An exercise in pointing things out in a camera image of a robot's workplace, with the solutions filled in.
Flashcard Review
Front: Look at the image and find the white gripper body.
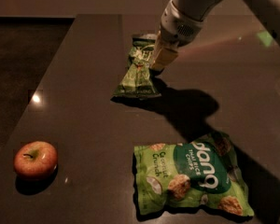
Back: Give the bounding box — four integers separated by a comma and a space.
160, 0, 204, 47

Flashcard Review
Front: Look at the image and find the green dang rice chips bag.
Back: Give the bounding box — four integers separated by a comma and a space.
133, 132, 254, 217

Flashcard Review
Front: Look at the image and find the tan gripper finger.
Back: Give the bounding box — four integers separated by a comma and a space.
149, 34, 178, 72

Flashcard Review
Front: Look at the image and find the green jalapeno kettle chip bag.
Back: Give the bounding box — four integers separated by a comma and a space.
113, 34, 160, 99

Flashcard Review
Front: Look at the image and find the red apple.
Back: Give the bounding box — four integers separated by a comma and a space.
13, 141, 58, 181

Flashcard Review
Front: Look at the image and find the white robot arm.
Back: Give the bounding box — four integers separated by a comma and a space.
150, 0, 280, 72

